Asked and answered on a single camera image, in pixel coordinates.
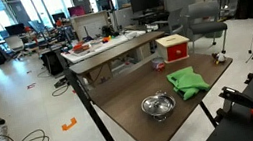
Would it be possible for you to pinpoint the wooden box with red drawer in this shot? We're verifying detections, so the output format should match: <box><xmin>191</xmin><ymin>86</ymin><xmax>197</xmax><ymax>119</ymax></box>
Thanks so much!
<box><xmin>154</xmin><ymin>32</ymin><xmax>194</xmax><ymax>66</ymax></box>

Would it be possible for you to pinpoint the grey mesh chair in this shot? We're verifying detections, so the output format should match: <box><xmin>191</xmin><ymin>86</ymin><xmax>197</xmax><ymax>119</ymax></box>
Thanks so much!
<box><xmin>153</xmin><ymin>7</ymin><xmax>188</xmax><ymax>39</ymax></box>

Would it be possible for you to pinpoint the white office chair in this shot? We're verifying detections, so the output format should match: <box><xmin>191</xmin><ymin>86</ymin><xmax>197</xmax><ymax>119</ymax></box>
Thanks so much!
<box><xmin>4</xmin><ymin>33</ymin><xmax>28</xmax><ymax>61</ymax></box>

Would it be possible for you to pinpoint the small black monitor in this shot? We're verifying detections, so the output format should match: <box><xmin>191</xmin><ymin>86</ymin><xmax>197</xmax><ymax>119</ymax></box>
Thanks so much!
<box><xmin>4</xmin><ymin>22</ymin><xmax>27</xmax><ymax>38</ymax></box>

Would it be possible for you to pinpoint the cardboard box under shelf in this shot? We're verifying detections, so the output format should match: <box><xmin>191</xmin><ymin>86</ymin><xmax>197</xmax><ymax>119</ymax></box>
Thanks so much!
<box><xmin>82</xmin><ymin>62</ymin><xmax>115</xmax><ymax>89</ymax></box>

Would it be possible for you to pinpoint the wooden workbench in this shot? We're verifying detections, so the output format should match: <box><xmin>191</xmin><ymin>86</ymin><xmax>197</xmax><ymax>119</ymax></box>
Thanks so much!
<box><xmin>65</xmin><ymin>29</ymin><xmax>170</xmax><ymax>77</ymax></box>

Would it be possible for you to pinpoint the white background table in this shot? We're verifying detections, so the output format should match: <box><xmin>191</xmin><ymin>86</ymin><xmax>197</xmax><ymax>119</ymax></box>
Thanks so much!
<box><xmin>58</xmin><ymin>27</ymin><xmax>150</xmax><ymax>66</ymax></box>

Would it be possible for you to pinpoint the dark red cup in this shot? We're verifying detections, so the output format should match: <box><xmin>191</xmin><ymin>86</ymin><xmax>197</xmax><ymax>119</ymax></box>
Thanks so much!
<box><xmin>150</xmin><ymin>56</ymin><xmax>167</xmax><ymax>74</ymax></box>

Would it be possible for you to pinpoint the grey chair with metal legs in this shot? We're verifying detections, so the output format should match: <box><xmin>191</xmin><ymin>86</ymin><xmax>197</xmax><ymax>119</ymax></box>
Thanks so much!
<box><xmin>184</xmin><ymin>0</ymin><xmax>233</xmax><ymax>59</ymax></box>

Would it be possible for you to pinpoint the silver metal pot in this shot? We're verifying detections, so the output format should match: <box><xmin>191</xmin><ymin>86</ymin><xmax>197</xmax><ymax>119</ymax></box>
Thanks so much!
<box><xmin>138</xmin><ymin>88</ymin><xmax>179</xmax><ymax>125</ymax></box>

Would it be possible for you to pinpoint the green cloth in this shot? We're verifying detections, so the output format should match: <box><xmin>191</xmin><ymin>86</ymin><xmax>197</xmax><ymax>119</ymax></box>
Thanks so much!
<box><xmin>165</xmin><ymin>63</ymin><xmax>213</xmax><ymax>103</ymax></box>

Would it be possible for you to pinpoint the white partition panel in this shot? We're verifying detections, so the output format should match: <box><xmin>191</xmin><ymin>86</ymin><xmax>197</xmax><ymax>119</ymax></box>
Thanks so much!
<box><xmin>69</xmin><ymin>10</ymin><xmax>112</xmax><ymax>43</ymax></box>

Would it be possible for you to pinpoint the small brown white plush toy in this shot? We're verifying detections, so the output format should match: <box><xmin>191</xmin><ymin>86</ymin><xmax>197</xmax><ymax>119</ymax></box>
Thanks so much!
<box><xmin>211</xmin><ymin>50</ymin><xmax>228</xmax><ymax>66</ymax></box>

